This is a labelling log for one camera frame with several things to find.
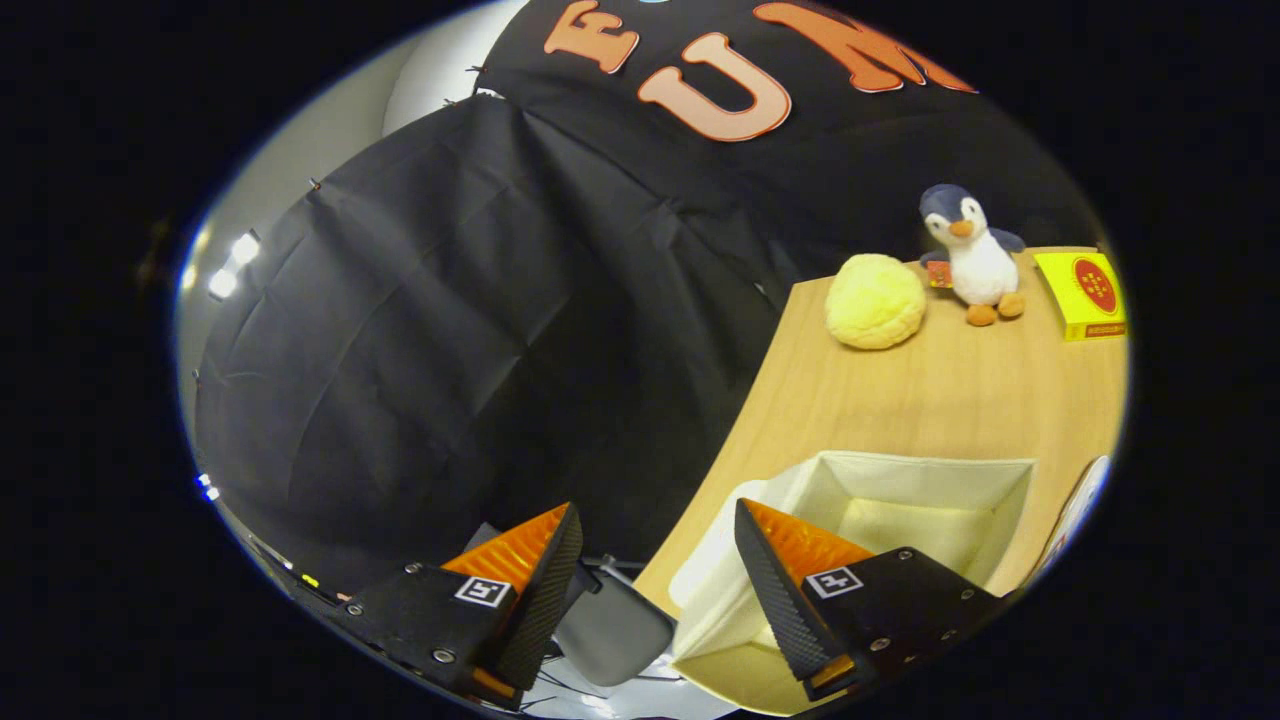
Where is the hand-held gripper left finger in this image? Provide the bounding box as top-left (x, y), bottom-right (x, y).
top-left (333, 502), bottom-right (585, 711)

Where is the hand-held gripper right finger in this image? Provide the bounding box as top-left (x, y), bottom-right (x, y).
top-left (733, 498), bottom-right (1009, 704)

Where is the cream fabric storage box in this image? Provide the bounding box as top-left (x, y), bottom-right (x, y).
top-left (668, 450), bottom-right (1037, 716)

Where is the black backdrop cloth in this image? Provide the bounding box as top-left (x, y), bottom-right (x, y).
top-left (190, 0), bottom-right (1101, 601)

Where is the yellow round plush toy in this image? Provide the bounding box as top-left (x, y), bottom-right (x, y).
top-left (825, 253), bottom-right (928, 351)

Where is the penguin plush toy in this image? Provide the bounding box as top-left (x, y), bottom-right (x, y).
top-left (918, 183), bottom-right (1028, 328)

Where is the yellow book with red circle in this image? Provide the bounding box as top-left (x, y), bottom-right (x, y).
top-left (1033, 250), bottom-right (1128, 342)

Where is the ceiling light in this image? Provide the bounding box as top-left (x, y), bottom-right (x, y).
top-left (205, 230), bottom-right (263, 301)

